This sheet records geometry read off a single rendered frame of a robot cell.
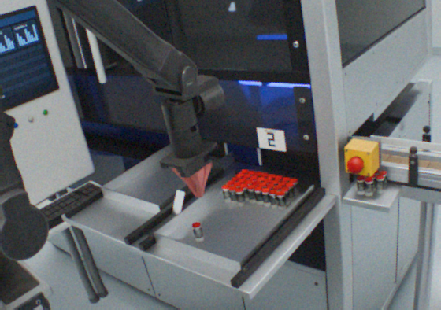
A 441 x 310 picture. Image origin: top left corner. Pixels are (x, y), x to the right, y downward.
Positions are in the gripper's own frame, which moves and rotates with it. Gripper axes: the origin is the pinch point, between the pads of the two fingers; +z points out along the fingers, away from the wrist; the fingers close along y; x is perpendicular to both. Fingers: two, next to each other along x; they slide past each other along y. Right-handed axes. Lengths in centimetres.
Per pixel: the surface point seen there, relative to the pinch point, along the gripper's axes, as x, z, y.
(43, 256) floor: 187, 107, 31
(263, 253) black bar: -7.6, 18.3, 7.3
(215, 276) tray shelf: -0.8, 20.2, -1.9
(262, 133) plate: 9.6, 4.9, 37.1
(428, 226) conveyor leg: -32, 35, 51
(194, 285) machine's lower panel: 55, 78, 37
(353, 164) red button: -18.1, 8.1, 33.6
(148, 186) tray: 44, 20, 22
